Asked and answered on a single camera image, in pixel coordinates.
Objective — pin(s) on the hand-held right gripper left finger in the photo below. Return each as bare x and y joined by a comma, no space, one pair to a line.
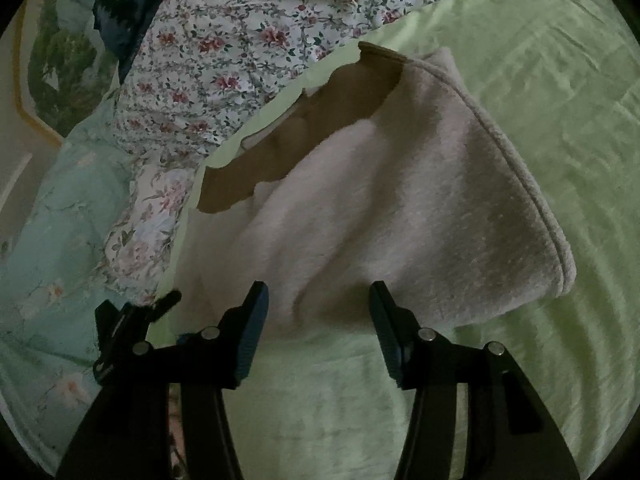
252,332

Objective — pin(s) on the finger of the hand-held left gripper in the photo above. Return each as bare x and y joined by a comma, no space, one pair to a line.
112,330
162,302

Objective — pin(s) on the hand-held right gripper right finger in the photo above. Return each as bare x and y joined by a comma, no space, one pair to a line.
387,342

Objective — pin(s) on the beige knit sweater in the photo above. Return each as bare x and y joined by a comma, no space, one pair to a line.
400,210

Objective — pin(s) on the small floral pillow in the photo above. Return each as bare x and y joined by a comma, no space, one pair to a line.
145,230

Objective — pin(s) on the teal floral bedding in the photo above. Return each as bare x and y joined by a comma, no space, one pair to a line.
50,260

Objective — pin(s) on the white floral quilt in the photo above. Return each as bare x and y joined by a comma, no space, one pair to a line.
225,25

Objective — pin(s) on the dark blue pillow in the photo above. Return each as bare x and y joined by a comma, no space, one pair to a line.
130,10

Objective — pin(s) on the light green bed sheet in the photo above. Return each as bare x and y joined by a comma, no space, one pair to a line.
550,90

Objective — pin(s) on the green landscape wall poster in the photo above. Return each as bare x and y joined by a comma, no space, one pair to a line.
55,60

